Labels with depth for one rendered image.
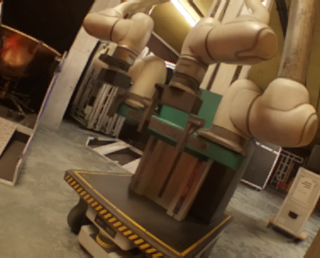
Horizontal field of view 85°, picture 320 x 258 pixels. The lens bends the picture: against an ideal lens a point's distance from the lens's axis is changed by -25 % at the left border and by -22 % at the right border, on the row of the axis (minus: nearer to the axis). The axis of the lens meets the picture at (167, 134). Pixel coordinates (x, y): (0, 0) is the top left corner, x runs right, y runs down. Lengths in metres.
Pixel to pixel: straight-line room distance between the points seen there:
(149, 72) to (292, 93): 0.63
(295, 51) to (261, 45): 0.29
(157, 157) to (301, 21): 0.89
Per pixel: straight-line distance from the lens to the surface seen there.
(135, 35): 0.78
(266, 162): 7.21
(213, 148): 0.77
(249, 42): 0.48
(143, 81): 1.00
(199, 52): 0.59
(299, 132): 0.66
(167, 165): 1.11
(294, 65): 0.75
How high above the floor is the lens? 0.70
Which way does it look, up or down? 2 degrees down
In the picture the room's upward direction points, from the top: 24 degrees clockwise
